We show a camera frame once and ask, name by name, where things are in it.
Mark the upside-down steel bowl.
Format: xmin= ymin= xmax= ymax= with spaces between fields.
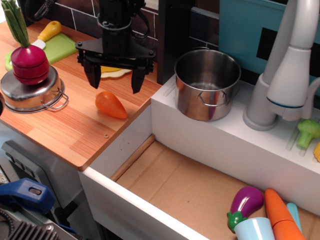
xmin=0 ymin=66 xmax=69 ymax=114

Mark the steel pot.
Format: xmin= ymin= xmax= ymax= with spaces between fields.
xmin=174 ymin=49 xmax=242 ymax=122

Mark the yellow toy corn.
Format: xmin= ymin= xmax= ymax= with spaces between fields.
xmin=313 ymin=142 xmax=320 ymax=162

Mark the white toy sink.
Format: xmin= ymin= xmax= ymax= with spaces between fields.
xmin=79 ymin=78 xmax=320 ymax=240

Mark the small orange toy carrot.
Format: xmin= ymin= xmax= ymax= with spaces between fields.
xmin=95 ymin=90 xmax=128 ymax=119

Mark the green cutting board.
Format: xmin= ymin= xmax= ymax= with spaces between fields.
xmin=4 ymin=32 xmax=79 ymax=72

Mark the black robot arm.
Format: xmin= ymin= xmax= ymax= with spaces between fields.
xmin=75 ymin=0 xmax=156 ymax=94

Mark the light blue toy utensil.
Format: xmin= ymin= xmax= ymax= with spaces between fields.
xmin=286 ymin=202 xmax=302 ymax=232

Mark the green toy broccoli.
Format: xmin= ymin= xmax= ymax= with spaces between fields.
xmin=297 ymin=119 xmax=320 ymax=149

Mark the black cable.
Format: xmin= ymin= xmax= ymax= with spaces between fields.
xmin=129 ymin=7 xmax=151 ymax=39

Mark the light blue toy cup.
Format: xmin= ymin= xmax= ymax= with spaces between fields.
xmin=233 ymin=216 xmax=276 ymax=240

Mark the yellow-handled toy knife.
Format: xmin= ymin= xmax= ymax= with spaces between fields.
xmin=32 ymin=20 xmax=62 ymax=50

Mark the purple toy eggplant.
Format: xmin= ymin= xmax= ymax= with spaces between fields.
xmin=226 ymin=186 xmax=264 ymax=233

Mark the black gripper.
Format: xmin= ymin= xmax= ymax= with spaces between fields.
xmin=75 ymin=14 xmax=156 ymax=94

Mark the yellow toy fish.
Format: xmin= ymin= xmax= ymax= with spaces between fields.
xmin=101 ymin=66 xmax=121 ymax=73

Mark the blue clamp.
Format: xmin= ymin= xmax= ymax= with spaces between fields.
xmin=0 ymin=178 xmax=56 ymax=214

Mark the cream toy plate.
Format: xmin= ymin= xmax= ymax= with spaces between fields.
xmin=101 ymin=68 xmax=132 ymax=78

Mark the grey toy faucet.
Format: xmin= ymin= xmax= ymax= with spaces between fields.
xmin=243 ymin=0 xmax=320 ymax=131

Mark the red toy radish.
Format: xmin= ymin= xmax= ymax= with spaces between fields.
xmin=1 ymin=0 xmax=50 ymax=86

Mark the large orange toy carrot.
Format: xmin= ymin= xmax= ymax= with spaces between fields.
xmin=264 ymin=188 xmax=306 ymax=240

